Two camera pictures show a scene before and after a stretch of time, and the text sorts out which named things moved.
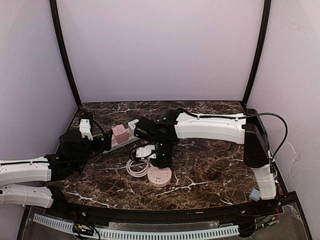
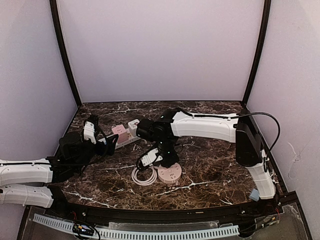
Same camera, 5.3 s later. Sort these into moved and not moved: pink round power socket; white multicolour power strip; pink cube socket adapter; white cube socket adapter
Moved: pink round power socket
Not moved: white multicolour power strip; white cube socket adapter; pink cube socket adapter
